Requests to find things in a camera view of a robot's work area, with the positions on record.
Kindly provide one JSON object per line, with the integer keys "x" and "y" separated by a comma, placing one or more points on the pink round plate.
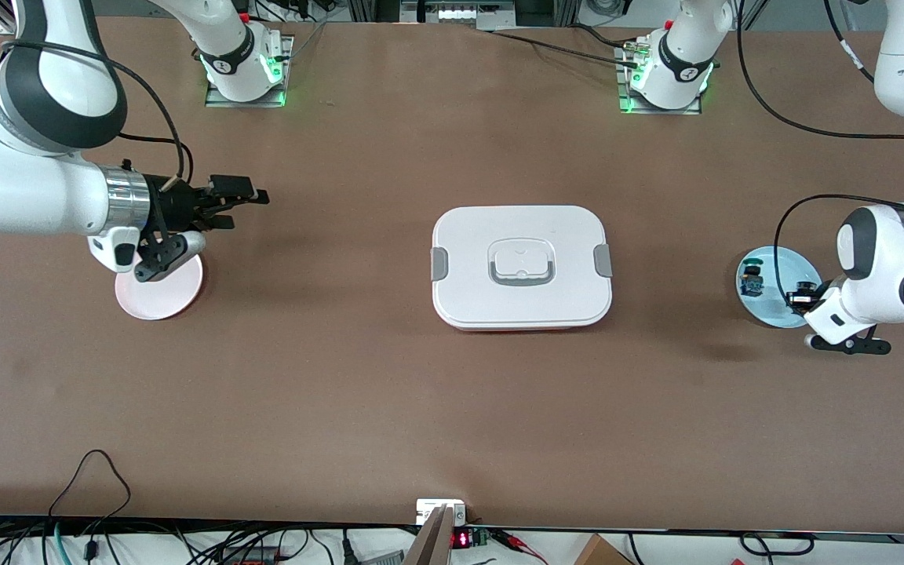
{"x": 158, "y": 302}

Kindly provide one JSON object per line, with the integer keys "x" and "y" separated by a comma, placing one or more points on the brown cardboard box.
{"x": 599, "y": 553}

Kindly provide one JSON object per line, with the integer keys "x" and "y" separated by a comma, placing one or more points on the orange push-button switch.
{"x": 804, "y": 292}

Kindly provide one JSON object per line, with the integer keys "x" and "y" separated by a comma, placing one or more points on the red test leads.
{"x": 519, "y": 543}

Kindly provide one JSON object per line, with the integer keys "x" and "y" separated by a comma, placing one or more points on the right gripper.
{"x": 172, "y": 203}

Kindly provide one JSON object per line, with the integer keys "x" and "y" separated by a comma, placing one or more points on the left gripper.
{"x": 800, "y": 299}

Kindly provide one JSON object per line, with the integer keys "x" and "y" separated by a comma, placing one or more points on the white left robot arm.
{"x": 883, "y": 267}

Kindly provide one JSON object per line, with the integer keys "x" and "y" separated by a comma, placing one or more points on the red LED display board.
{"x": 464, "y": 539}

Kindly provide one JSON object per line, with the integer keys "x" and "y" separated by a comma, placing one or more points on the light blue round plate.
{"x": 774, "y": 267}

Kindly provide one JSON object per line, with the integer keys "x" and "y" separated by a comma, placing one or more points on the white power strip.
{"x": 468, "y": 13}

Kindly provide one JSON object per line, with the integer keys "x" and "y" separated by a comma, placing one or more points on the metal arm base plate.
{"x": 216, "y": 100}
{"x": 632, "y": 108}

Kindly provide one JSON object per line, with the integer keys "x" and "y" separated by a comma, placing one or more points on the white lunch box grey clips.
{"x": 523, "y": 235}

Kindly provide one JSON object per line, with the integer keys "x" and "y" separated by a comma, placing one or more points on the white mounting plate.
{"x": 424, "y": 510}

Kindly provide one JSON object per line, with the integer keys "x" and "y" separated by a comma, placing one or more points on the aluminium profile camera post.
{"x": 430, "y": 545}

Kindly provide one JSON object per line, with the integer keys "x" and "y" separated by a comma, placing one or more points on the small green black part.
{"x": 752, "y": 281}

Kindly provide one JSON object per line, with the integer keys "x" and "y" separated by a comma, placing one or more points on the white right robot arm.
{"x": 28, "y": 188}

